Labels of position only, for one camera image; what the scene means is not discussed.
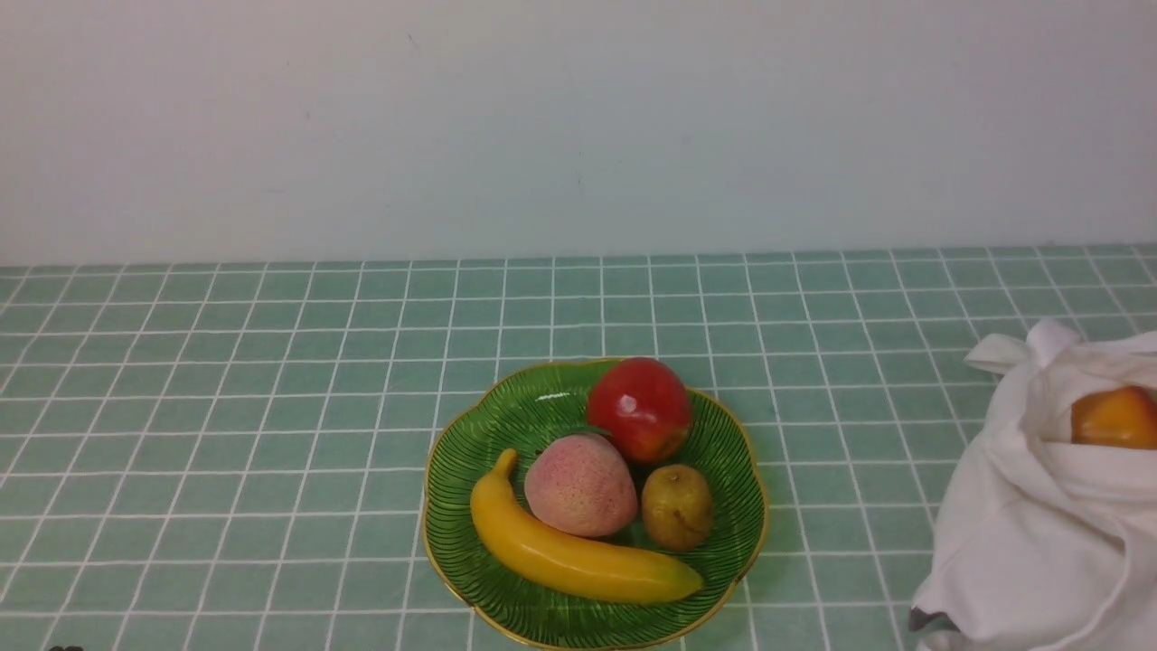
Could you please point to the orange mango fruit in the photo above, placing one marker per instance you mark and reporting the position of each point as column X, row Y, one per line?
column 1121, row 418

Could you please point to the green leaf-pattern plate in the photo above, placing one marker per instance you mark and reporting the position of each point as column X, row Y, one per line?
column 525, row 412

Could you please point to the yellow banana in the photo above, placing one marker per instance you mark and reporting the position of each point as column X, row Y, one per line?
column 573, row 565

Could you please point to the white cloth bag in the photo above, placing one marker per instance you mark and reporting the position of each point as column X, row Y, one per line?
column 1042, row 543

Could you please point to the pink peach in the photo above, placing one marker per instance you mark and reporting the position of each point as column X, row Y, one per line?
column 582, row 486

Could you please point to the red apple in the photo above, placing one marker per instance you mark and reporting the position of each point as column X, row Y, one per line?
column 643, row 407

